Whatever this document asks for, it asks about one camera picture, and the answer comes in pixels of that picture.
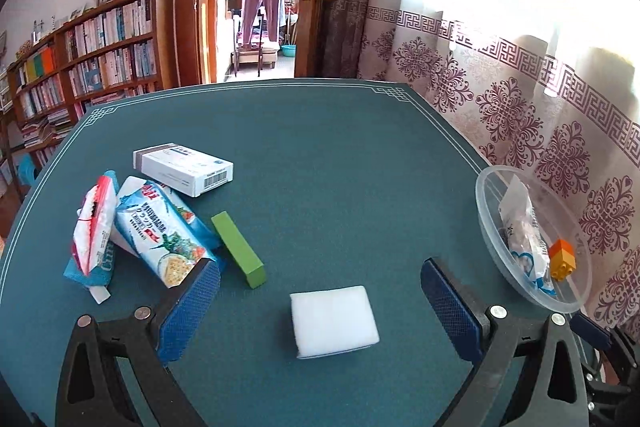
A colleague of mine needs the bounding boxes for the red and white plastic packet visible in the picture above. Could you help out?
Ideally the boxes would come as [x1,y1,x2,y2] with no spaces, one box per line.
[72,174,120,278]

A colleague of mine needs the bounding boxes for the wooden bookshelf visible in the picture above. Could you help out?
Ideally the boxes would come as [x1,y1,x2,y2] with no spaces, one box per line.
[0,0,176,208]

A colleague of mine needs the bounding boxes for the purple hanging pants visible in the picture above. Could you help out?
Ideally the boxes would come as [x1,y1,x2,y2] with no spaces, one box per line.
[240,0,286,50]

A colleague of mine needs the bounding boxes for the white cardboard box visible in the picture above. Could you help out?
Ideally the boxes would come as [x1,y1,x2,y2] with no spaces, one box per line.
[132,142,235,198]

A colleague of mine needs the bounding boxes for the blue cracker packet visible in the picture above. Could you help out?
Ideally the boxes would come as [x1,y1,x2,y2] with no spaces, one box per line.
[115,176,227,290]

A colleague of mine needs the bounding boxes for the orange toy block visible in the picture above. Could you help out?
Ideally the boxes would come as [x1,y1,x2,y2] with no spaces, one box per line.
[547,238,577,282]

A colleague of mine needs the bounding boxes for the white sponge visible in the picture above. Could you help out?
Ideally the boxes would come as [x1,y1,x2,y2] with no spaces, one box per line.
[290,285,381,360]

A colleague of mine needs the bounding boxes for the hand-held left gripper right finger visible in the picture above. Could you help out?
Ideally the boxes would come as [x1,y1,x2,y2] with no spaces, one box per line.
[420,257,588,427]

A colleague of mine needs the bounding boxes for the patterned lace curtain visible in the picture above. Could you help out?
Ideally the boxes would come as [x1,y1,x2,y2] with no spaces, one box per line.
[357,0,640,333]

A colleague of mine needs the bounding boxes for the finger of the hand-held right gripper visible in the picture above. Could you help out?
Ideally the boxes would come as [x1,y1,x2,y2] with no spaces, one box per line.
[570,312,615,353]

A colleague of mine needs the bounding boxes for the rows of books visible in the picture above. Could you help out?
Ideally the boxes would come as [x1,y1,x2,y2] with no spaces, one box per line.
[0,0,158,168]

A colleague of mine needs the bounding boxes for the white snack packet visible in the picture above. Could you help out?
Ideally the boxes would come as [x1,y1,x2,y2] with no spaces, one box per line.
[498,174,558,298]

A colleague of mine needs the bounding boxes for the green wooden block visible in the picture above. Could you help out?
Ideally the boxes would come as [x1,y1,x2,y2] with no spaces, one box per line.
[210,211,265,290]

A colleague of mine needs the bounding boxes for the blue plastic stool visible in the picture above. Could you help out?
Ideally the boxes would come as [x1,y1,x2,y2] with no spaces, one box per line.
[17,154,38,188]

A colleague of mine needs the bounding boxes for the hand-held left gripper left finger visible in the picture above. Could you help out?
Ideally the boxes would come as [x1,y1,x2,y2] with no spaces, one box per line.
[55,257,222,427]

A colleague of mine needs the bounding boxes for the clear plastic bowl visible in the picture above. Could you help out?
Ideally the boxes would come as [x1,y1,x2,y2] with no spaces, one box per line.
[475,165,593,314]

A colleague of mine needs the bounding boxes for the low bench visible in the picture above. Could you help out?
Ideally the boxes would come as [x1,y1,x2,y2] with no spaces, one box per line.
[232,42,278,75]

